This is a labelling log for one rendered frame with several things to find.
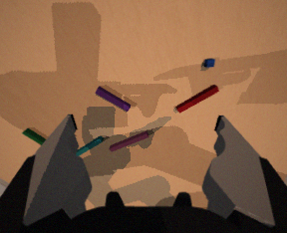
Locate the turquoise rod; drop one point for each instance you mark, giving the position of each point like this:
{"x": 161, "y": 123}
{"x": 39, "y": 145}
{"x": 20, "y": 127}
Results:
{"x": 89, "y": 145}

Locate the purple rod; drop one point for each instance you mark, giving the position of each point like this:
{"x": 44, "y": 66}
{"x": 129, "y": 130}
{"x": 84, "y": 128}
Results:
{"x": 112, "y": 98}

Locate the dark red rod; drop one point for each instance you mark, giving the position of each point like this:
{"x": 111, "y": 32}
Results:
{"x": 197, "y": 98}

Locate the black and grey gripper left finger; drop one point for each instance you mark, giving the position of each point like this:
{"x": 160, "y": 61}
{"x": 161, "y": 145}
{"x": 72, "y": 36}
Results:
{"x": 50, "y": 188}

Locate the pink rod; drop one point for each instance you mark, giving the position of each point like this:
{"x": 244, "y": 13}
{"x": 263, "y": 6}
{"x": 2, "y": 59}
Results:
{"x": 129, "y": 141}

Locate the small blue block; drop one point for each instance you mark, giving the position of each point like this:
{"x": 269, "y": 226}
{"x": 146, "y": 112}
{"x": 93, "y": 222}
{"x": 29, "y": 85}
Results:
{"x": 208, "y": 63}

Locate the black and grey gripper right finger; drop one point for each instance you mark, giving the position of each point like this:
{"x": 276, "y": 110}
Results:
{"x": 243, "y": 187}

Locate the green rod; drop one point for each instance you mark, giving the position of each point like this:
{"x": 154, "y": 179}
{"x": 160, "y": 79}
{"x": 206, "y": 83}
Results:
{"x": 31, "y": 134}

